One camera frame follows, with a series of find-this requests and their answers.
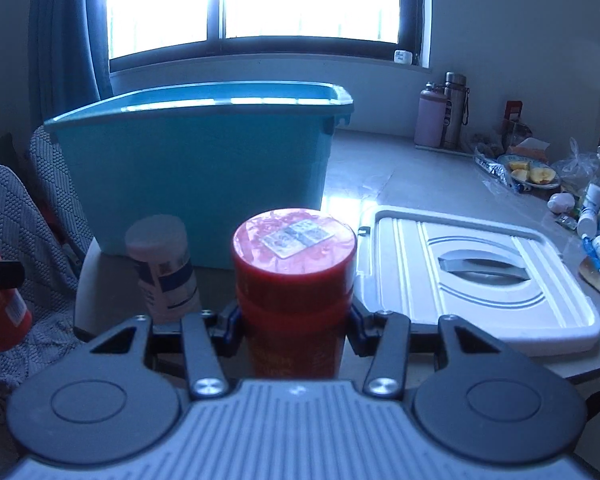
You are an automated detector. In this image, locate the white pill bottle blue label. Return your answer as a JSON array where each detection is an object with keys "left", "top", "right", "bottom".
[{"left": 124, "top": 214, "right": 201, "bottom": 324}]

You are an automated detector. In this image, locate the white bin lid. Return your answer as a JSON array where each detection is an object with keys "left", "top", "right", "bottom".
[{"left": 356, "top": 208, "right": 600, "bottom": 356}]

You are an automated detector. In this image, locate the grey covered chair near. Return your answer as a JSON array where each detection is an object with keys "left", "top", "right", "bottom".
[{"left": 0, "top": 165, "right": 80, "bottom": 391}]

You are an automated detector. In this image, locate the grey covered chair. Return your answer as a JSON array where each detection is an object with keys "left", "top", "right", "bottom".
[
  {"left": 0, "top": 165, "right": 80, "bottom": 391},
  {"left": 28, "top": 126, "right": 93, "bottom": 264}
]

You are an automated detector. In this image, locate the grey covered chair far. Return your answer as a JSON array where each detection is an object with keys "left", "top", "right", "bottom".
[{"left": 28, "top": 126, "right": 93, "bottom": 264}]

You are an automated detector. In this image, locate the teal plastic storage bin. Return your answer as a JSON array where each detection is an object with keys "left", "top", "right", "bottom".
[{"left": 45, "top": 80, "right": 354, "bottom": 269}]

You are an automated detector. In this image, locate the tan medical plaster sheet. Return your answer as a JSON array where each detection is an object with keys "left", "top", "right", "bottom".
[{"left": 578, "top": 257, "right": 600, "bottom": 293}]

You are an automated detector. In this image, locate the pink water bottle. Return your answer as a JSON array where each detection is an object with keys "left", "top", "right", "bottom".
[{"left": 414, "top": 81, "right": 448, "bottom": 148}]

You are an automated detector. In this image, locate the plate of apple slices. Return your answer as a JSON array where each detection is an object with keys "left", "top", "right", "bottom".
[{"left": 498, "top": 154, "right": 562, "bottom": 190}]

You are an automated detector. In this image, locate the small white lotion bottle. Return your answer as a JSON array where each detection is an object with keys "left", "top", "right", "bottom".
[{"left": 547, "top": 192, "right": 576, "bottom": 214}]

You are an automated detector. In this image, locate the blue curtain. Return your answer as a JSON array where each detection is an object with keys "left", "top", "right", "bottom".
[{"left": 28, "top": 0, "right": 114, "bottom": 128}]

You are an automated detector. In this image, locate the blue white ointment tube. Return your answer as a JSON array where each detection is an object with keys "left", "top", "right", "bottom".
[{"left": 581, "top": 234, "right": 600, "bottom": 272}]

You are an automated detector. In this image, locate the white medicine bottle lying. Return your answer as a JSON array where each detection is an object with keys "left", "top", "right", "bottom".
[{"left": 577, "top": 207, "right": 598, "bottom": 238}]

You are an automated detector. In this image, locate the steel thermos bottle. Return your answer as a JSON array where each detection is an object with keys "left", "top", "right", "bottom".
[{"left": 442, "top": 72, "right": 470, "bottom": 151}]

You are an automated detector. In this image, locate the white upright medicine bottle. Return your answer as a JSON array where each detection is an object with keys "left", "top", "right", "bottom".
[{"left": 581, "top": 182, "right": 600, "bottom": 216}]

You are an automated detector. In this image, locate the white device on windowsill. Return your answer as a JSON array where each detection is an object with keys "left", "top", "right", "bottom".
[{"left": 393, "top": 49, "right": 414, "bottom": 65}]

